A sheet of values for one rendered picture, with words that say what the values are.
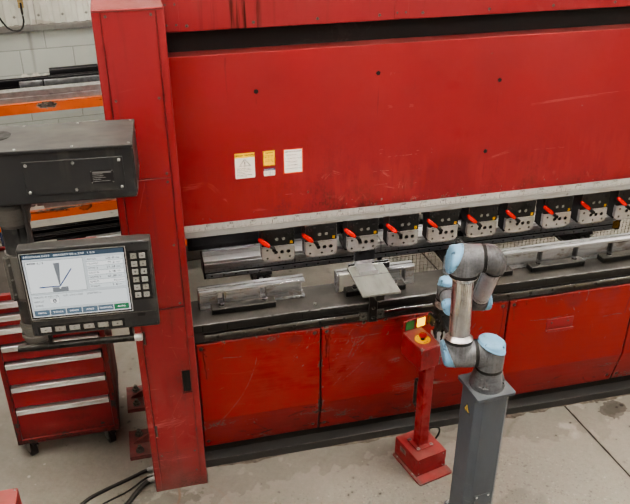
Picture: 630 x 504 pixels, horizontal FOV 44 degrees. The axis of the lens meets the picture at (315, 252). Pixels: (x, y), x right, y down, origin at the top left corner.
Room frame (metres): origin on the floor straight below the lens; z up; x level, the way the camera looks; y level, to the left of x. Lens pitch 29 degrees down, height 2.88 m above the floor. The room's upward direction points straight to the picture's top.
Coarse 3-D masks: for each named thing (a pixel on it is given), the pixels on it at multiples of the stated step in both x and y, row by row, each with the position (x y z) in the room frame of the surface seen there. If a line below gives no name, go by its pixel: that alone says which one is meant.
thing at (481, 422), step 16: (464, 384) 2.61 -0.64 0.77; (464, 400) 2.61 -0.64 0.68; (480, 400) 2.51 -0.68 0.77; (496, 400) 2.54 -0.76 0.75; (464, 416) 2.60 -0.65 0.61; (480, 416) 2.52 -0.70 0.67; (496, 416) 2.54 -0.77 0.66; (464, 432) 2.59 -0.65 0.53; (480, 432) 2.52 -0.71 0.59; (496, 432) 2.55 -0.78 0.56; (464, 448) 2.57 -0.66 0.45; (480, 448) 2.52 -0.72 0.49; (496, 448) 2.55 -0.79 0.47; (464, 464) 2.56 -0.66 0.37; (480, 464) 2.53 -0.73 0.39; (496, 464) 2.56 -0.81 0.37; (464, 480) 2.54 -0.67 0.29; (480, 480) 2.53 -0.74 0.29; (464, 496) 2.53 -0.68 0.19; (480, 496) 2.53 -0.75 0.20
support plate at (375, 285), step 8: (376, 264) 3.23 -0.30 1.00; (352, 272) 3.16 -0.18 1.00; (384, 272) 3.16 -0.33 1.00; (360, 280) 3.09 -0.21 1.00; (368, 280) 3.09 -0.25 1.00; (376, 280) 3.09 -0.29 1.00; (384, 280) 3.09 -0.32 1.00; (392, 280) 3.09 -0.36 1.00; (360, 288) 3.02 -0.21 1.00; (368, 288) 3.02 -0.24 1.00; (376, 288) 3.02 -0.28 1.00; (384, 288) 3.02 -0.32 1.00; (392, 288) 3.02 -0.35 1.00; (368, 296) 2.96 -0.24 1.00
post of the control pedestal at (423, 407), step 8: (432, 368) 2.94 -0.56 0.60; (424, 376) 2.93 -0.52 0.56; (432, 376) 2.94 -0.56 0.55; (424, 384) 2.93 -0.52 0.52; (432, 384) 2.95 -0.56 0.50; (424, 392) 2.93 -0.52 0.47; (424, 400) 2.93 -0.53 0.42; (416, 408) 2.96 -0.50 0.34; (424, 408) 2.93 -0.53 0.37; (416, 416) 2.96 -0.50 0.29; (424, 416) 2.93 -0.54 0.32; (416, 424) 2.96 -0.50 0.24; (424, 424) 2.93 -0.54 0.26; (416, 432) 2.95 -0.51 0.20; (424, 432) 2.94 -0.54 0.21; (416, 440) 2.95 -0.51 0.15; (424, 440) 2.94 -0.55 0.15
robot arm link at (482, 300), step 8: (488, 248) 2.65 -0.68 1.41; (496, 248) 2.66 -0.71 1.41; (488, 256) 2.62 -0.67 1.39; (496, 256) 2.63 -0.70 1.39; (504, 256) 2.66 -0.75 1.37; (488, 264) 2.61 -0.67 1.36; (496, 264) 2.62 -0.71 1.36; (504, 264) 2.65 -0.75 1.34; (488, 272) 2.64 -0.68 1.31; (496, 272) 2.64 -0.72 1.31; (504, 272) 2.69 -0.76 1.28; (480, 280) 2.75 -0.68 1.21; (488, 280) 2.71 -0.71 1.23; (496, 280) 2.71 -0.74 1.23; (480, 288) 2.76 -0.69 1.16; (488, 288) 2.74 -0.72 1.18; (480, 296) 2.78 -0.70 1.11; (488, 296) 2.78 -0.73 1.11; (472, 304) 2.83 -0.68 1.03; (480, 304) 2.81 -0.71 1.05; (488, 304) 2.83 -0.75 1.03
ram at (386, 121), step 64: (192, 64) 3.03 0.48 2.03; (256, 64) 3.09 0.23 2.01; (320, 64) 3.15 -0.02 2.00; (384, 64) 3.22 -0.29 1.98; (448, 64) 3.28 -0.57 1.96; (512, 64) 3.36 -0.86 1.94; (576, 64) 3.43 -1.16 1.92; (192, 128) 3.02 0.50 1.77; (256, 128) 3.08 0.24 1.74; (320, 128) 3.15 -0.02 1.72; (384, 128) 3.22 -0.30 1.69; (448, 128) 3.29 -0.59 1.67; (512, 128) 3.37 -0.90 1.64; (576, 128) 3.44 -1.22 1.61; (192, 192) 3.02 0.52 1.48; (256, 192) 3.08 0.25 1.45; (320, 192) 3.15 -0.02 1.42; (384, 192) 3.22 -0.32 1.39; (448, 192) 3.30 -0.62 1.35; (576, 192) 3.46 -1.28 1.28
